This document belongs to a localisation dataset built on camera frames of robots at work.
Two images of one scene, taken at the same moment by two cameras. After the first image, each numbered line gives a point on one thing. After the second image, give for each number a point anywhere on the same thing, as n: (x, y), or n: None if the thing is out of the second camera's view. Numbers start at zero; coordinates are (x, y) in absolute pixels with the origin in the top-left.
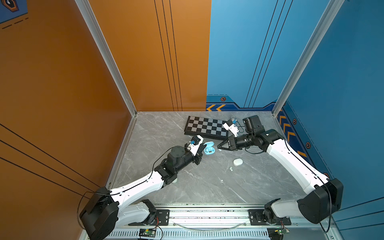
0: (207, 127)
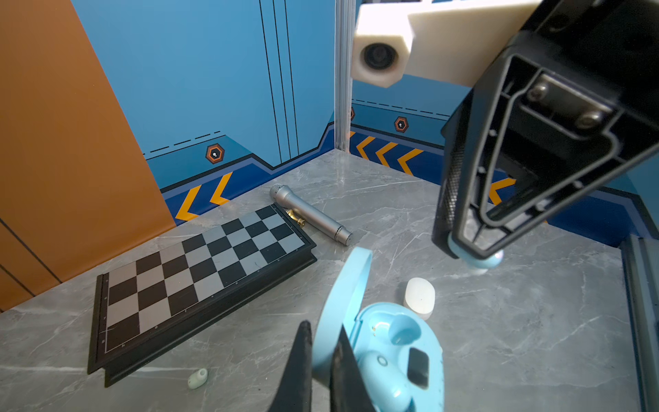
0: (146, 306)
